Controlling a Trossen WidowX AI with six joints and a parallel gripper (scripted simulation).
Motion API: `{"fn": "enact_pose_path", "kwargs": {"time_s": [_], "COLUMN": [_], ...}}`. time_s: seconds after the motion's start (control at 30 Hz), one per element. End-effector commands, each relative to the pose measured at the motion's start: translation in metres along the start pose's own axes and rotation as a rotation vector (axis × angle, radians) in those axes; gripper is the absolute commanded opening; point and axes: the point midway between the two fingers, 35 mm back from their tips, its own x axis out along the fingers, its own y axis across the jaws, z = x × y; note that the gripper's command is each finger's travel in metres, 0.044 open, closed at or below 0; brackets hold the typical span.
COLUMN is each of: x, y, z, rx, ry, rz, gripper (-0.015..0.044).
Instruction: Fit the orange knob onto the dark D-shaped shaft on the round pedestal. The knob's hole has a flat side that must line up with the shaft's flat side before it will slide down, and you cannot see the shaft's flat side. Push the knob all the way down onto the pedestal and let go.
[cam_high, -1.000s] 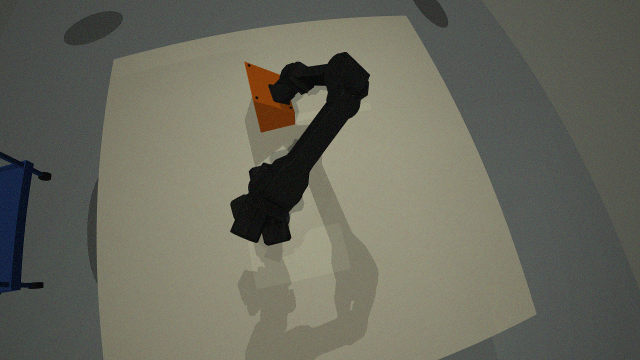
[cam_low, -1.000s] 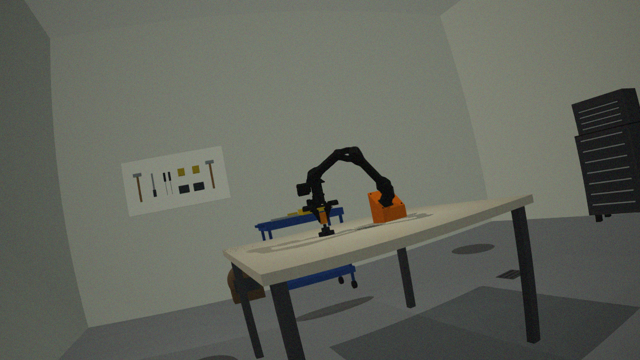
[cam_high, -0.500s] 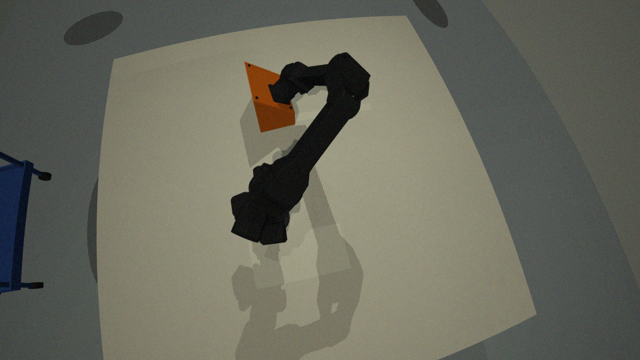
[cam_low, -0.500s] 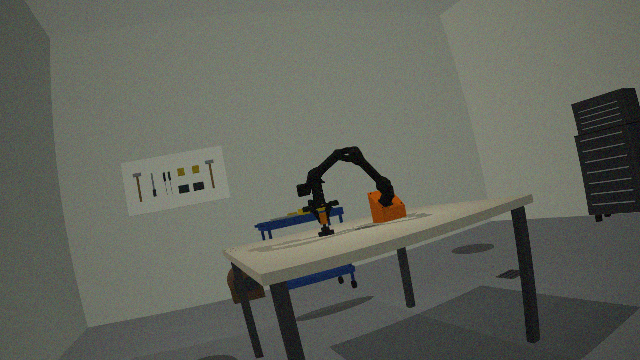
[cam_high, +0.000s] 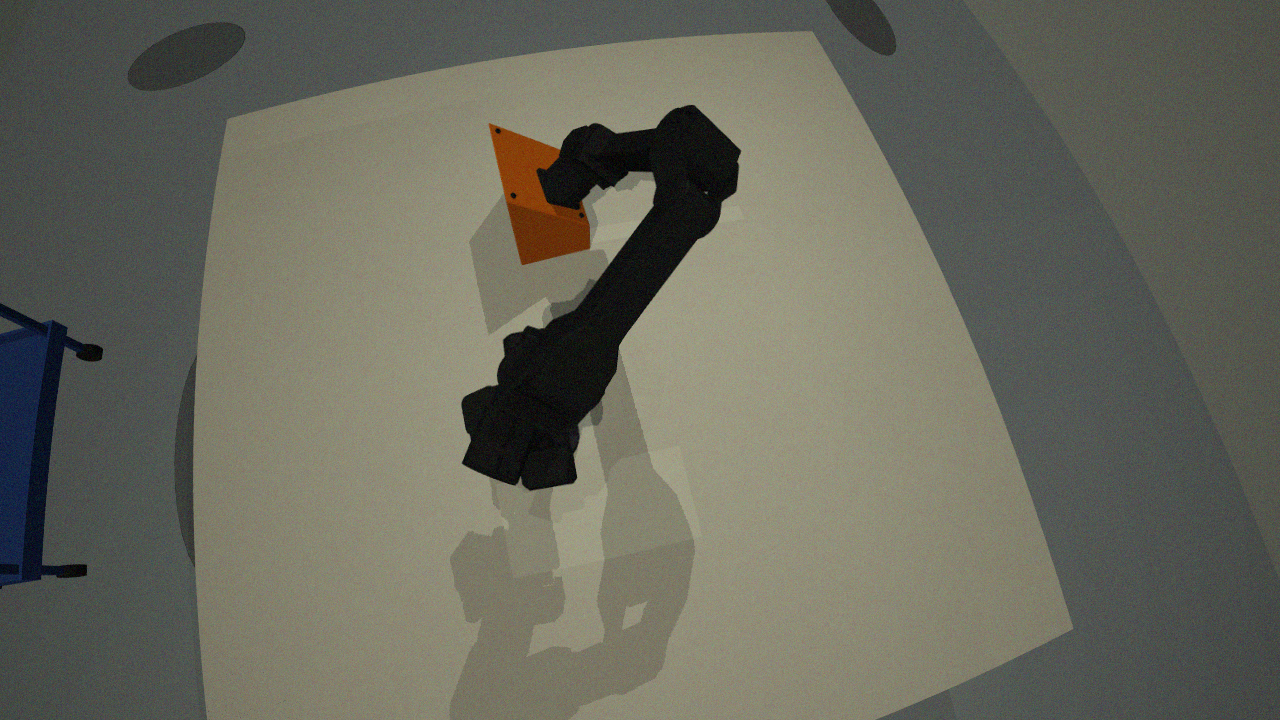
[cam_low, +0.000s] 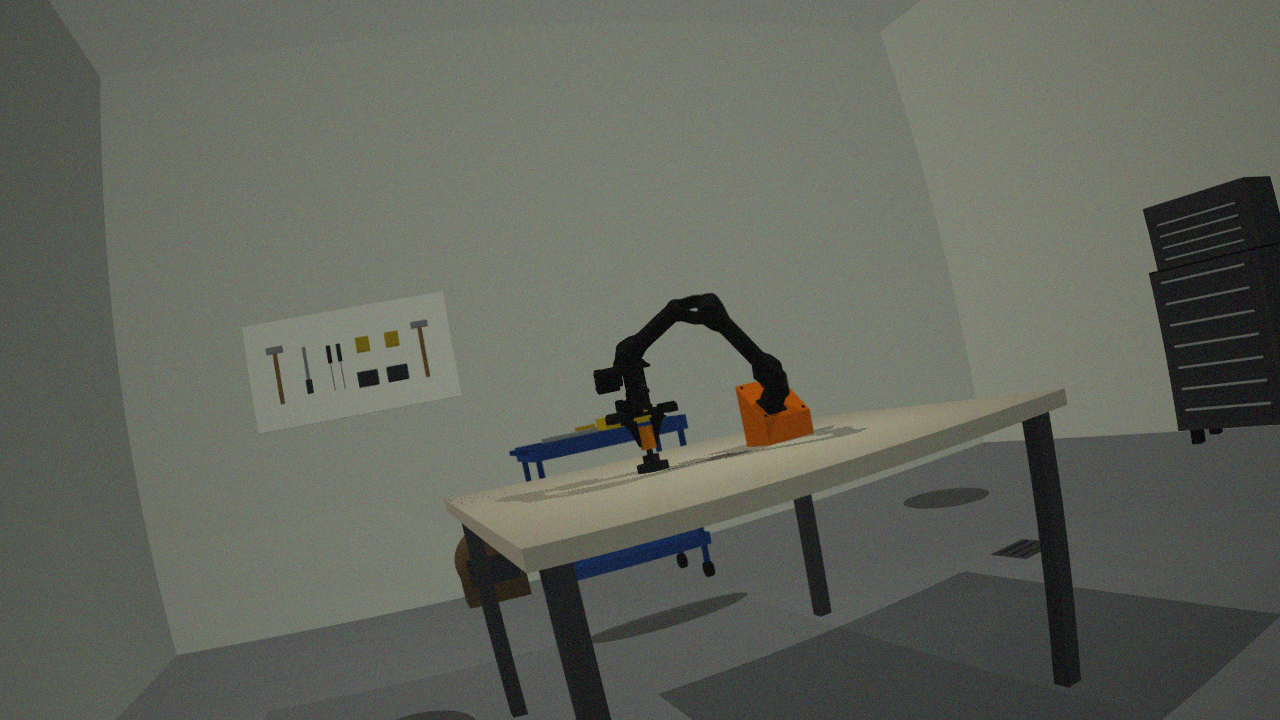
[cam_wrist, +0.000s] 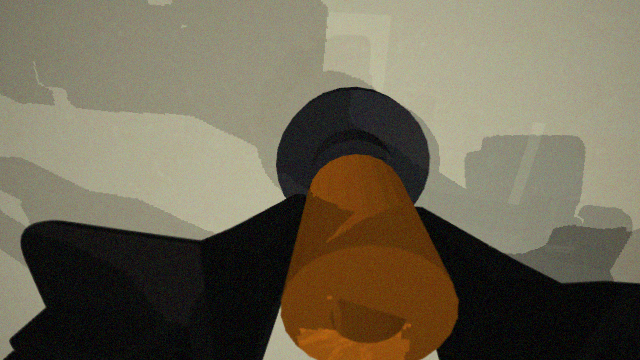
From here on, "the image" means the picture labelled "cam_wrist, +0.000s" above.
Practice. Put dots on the orange knob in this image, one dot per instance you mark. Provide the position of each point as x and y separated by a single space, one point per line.
365 281

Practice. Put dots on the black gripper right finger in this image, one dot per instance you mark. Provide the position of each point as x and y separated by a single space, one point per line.
509 311

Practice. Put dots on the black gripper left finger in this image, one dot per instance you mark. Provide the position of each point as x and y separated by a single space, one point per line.
226 290

